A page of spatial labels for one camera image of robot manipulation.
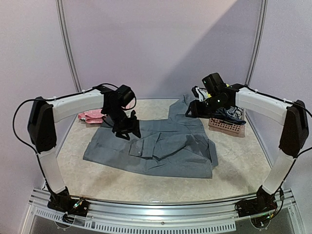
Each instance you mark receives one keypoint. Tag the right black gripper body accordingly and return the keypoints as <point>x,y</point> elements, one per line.
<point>197,107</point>

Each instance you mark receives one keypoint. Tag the navy printed t-shirt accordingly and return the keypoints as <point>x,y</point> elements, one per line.
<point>233,115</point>

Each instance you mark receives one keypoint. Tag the pink perforated laundry basket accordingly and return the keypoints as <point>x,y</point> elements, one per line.
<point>226,128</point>

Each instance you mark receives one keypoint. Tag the grey-blue button shirt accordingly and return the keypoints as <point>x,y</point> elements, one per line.
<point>175,147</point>

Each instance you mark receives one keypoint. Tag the right aluminium wall post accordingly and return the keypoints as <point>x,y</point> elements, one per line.
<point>257,40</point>

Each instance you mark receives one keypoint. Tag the aluminium front rail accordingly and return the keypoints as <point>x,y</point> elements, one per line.
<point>202,217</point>

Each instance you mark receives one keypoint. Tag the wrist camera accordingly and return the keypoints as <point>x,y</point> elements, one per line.
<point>125,96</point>
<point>214,83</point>

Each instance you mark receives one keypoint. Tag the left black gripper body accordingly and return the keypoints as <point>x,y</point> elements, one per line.
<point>122,123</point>

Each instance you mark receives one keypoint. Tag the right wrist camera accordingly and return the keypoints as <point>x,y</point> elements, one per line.
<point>214,83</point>

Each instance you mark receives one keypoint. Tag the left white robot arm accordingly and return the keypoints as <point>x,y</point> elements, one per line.
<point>45,113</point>

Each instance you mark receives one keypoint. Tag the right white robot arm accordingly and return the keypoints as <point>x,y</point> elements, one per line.
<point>292,115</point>

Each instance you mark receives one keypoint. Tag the left aluminium wall post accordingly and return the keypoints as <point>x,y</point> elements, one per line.
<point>67,45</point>

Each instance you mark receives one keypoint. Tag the pink folded garment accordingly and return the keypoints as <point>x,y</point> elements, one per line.
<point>92,116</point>

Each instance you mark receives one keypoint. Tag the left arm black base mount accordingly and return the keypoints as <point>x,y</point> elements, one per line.
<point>64,202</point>

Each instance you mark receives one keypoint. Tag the yellow garment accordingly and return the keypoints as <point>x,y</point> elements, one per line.
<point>209,95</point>

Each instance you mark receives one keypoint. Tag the aluminium wall post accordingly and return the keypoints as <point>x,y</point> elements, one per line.
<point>257,40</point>
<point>67,45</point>

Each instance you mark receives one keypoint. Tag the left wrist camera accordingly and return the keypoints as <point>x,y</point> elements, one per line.
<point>125,96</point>

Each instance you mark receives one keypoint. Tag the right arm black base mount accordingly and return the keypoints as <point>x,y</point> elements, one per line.
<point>261,209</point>

